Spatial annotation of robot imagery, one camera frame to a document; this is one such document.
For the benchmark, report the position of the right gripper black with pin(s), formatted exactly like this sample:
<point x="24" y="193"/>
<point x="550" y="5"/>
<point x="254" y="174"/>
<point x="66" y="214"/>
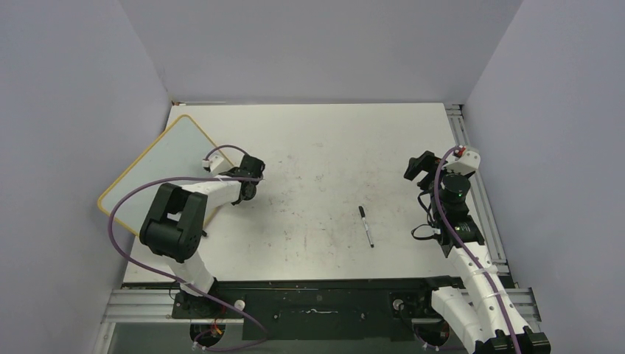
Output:
<point x="427" y="162"/>

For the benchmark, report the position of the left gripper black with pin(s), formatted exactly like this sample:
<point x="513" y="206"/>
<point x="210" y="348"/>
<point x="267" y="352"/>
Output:
<point x="231" y="171"/>

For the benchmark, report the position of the yellow framed whiteboard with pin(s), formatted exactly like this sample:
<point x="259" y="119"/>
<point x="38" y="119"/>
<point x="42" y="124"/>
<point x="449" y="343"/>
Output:
<point x="177" y="152"/>

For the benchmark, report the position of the black white marker pen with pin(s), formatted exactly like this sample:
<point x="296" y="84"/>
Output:
<point x="366" y="225"/>

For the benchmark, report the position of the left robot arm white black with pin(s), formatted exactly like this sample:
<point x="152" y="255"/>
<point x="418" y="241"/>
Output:
<point x="174" y="226"/>

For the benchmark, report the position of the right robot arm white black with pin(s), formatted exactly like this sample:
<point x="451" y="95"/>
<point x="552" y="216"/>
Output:
<point x="468" y="273"/>

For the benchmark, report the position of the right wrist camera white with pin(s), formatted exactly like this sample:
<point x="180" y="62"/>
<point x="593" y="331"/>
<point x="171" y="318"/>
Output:
<point x="466" y="160"/>

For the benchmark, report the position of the aluminium frame rail right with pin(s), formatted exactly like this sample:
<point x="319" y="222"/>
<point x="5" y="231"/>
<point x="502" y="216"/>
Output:
<point x="483" y="208"/>

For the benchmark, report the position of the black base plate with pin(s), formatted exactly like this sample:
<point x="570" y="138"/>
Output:
<point x="339" y="309"/>

